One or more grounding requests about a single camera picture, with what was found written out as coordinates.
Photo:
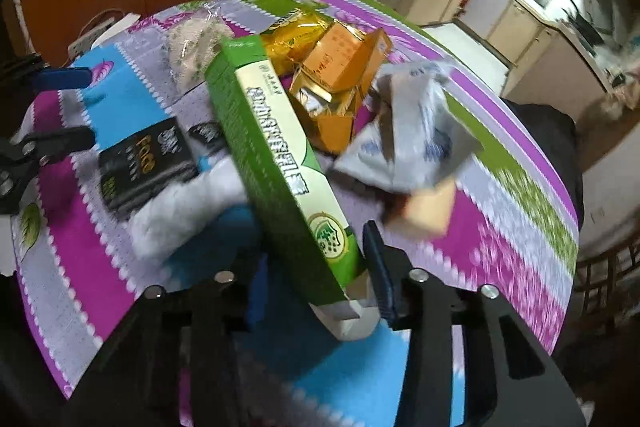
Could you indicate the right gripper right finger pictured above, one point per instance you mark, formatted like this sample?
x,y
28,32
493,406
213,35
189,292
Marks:
x,y
510,380

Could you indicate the gold foil wrapper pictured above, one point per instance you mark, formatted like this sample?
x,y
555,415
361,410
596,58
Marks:
x,y
327,105

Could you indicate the white cloth bundle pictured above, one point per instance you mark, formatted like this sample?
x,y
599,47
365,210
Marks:
x,y
184,209

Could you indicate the beige kitchen cabinets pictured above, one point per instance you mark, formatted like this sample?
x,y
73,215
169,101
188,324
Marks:
x,y
542,58

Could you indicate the beige orange sponge block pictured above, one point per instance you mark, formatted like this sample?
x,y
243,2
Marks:
x,y
425,214

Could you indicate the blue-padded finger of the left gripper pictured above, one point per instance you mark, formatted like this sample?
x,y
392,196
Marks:
x,y
58,79

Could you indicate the orange cardboard box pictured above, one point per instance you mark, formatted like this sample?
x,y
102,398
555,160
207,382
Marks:
x,y
343,58

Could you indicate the green white carton box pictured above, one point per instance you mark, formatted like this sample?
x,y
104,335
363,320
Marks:
x,y
315,244

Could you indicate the colourful striped tablecloth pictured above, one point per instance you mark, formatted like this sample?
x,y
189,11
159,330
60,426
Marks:
x,y
513,226

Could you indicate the white power strip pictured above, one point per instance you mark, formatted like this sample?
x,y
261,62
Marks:
x,y
101,27

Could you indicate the yellow foil snack bag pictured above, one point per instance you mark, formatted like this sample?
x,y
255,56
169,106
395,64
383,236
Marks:
x,y
288,41

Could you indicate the white blue wet-wipes packet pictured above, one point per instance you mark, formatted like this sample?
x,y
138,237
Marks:
x,y
415,142

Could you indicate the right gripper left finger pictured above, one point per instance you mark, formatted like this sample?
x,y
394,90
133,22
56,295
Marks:
x,y
168,338

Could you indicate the clear bag of crumbs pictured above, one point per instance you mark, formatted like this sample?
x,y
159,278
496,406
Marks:
x,y
192,45

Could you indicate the black face tissue pack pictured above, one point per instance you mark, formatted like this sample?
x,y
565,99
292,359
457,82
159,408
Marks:
x,y
138,168

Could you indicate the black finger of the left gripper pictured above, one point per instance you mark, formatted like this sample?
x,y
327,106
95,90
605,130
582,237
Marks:
x,y
59,143

